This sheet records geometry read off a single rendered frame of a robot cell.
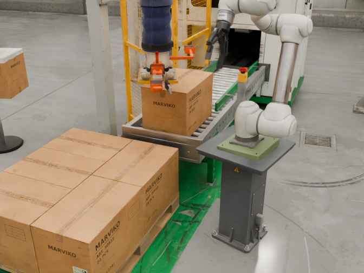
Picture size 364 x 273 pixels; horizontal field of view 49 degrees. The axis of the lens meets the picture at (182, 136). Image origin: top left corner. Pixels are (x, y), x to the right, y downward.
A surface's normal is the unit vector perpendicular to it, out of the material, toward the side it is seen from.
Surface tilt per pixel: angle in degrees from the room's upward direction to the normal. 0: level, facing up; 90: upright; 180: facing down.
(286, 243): 0
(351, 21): 90
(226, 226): 90
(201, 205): 0
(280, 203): 0
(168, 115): 90
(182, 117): 90
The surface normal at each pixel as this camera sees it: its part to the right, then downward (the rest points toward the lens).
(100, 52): -0.39, 0.40
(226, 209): -0.61, 0.34
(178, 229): 0.00, -0.90
